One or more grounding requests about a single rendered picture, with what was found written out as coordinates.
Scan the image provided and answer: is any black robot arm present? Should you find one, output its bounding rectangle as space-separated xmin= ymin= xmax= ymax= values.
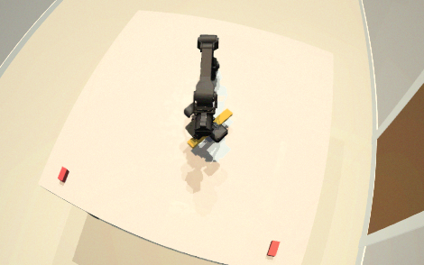
xmin=185 ymin=34 xmax=220 ymax=140

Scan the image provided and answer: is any yellow bar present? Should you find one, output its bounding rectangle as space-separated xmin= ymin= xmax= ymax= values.
xmin=187 ymin=109 xmax=233 ymax=149

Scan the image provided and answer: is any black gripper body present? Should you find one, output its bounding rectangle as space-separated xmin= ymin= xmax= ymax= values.
xmin=183 ymin=102 xmax=228 ymax=142

